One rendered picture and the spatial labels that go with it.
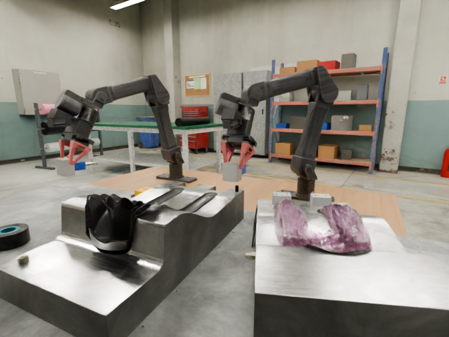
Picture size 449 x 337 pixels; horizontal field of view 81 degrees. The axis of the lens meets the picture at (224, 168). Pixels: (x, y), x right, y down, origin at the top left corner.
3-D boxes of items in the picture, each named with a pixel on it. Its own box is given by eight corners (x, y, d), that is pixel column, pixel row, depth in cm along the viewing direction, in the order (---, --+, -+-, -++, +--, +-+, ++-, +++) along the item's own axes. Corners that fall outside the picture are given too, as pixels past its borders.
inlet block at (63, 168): (93, 168, 100) (93, 154, 99) (101, 170, 97) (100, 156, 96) (56, 174, 89) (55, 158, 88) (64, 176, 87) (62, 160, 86)
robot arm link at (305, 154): (296, 176, 93) (322, 81, 87) (288, 171, 99) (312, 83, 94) (312, 178, 94) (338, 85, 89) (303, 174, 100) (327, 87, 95)
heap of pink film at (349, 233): (270, 212, 68) (271, 183, 67) (343, 216, 66) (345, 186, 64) (276, 271, 43) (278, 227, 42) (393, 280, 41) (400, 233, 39)
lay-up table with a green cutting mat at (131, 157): (131, 161, 597) (127, 115, 576) (224, 173, 483) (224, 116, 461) (84, 171, 501) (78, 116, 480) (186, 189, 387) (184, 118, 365)
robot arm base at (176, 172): (188, 166, 117) (197, 163, 123) (154, 162, 126) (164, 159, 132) (189, 183, 119) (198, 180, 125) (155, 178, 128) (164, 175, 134)
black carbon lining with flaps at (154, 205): (175, 193, 81) (174, 162, 79) (223, 200, 74) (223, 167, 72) (67, 244, 50) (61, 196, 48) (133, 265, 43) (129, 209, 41)
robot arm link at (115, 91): (90, 89, 89) (163, 71, 108) (80, 90, 94) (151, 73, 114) (104, 124, 93) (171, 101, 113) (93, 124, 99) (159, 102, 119)
